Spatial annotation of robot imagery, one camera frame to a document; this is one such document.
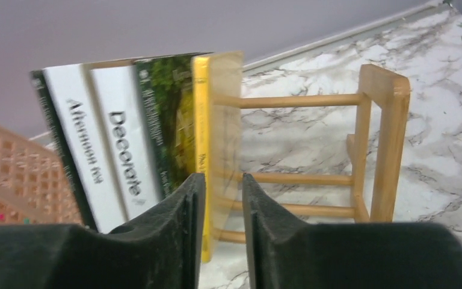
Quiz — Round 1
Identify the dark green book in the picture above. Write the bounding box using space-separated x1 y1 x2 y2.
133 52 197 197

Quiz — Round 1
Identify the wooden book rack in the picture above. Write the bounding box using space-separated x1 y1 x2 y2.
83 57 412 245

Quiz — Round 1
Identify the white Afternoon tea book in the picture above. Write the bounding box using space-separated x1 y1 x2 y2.
43 64 127 234

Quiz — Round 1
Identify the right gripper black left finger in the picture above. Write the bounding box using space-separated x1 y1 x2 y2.
0 173 206 288

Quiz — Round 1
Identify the white Decorate Furniture book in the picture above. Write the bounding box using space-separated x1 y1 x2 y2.
90 63 162 219

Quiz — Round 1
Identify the orange plastic file organizer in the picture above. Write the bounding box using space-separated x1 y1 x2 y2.
0 127 83 225

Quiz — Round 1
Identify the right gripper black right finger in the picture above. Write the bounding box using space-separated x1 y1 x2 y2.
242 173 462 289

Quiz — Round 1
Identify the yellow book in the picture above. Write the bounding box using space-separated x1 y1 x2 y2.
192 51 243 263

